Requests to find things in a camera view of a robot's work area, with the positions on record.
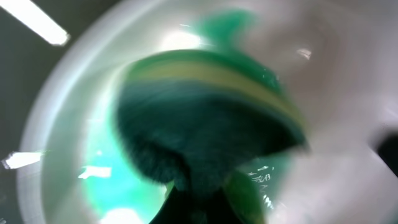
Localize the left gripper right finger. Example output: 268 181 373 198
223 170 267 224

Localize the white plate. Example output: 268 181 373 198
17 0 397 223

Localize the green yellow sponge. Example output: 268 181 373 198
114 50 307 198

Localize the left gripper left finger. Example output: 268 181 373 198
149 184 224 224

